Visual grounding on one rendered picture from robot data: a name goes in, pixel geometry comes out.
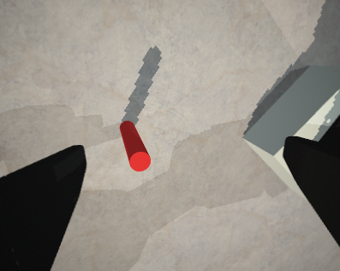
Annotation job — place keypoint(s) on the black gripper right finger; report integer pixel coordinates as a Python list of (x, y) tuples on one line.
[(315, 167)]

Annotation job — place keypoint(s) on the red peg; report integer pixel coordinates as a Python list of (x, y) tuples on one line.
[(138, 157)]

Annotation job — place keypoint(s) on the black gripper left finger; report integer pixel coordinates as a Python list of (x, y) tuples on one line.
[(36, 204)]

